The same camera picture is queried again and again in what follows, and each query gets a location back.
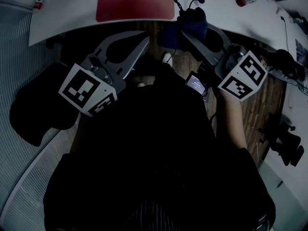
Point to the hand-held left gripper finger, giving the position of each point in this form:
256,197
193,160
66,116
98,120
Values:
113,40
139,56

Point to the black office chair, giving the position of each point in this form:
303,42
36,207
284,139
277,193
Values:
36,105
286,143

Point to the person's right forearm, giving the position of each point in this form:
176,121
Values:
232,119

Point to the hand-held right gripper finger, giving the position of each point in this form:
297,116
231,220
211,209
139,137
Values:
204,50
225,38

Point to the person in black shirt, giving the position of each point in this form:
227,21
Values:
144,141

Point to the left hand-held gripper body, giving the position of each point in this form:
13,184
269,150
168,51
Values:
81,88

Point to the small red white box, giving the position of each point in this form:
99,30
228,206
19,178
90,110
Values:
38,4

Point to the person's white shoe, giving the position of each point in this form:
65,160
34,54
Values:
167,58
141,84

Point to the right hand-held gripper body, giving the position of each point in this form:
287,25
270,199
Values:
243,78

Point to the dark blue cloth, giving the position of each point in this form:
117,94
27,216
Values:
190,25

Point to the small black screen device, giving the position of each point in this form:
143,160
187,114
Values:
196,83

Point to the pink table mat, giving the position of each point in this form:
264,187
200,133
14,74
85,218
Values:
134,1

